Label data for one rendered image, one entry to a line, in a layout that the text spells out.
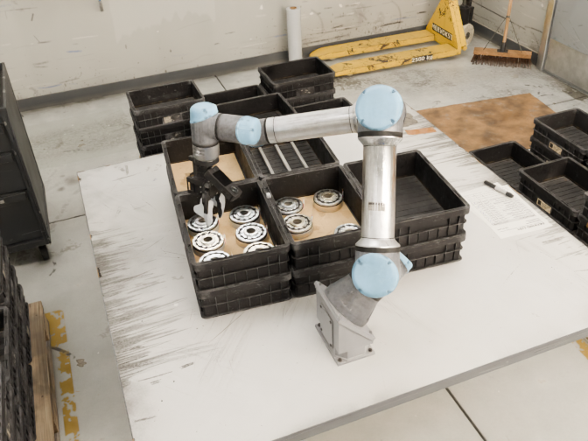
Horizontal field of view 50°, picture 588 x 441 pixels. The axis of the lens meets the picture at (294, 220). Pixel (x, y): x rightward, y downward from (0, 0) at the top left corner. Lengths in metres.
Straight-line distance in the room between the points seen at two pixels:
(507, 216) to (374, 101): 1.02
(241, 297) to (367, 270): 0.53
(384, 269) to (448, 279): 0.59
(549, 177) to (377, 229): 1.85
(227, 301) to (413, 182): 0.84
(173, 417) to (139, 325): 0.38
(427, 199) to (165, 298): 0.96
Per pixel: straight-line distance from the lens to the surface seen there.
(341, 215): 2.19
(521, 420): 2.73
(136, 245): 2.38
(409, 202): 2.27
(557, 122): 3.84
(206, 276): 1.92
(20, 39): 5.21
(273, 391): 1.81
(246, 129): 1.72
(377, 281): 1.61
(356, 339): 1.82
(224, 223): 2.19
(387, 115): 1.60
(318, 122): 1.79
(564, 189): 3.33
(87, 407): 2.84
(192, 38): 5.35
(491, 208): 2.52
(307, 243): 1.92
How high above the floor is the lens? 2.10
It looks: 36 degrees down
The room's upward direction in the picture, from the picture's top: 3 degrees counter-clockwise
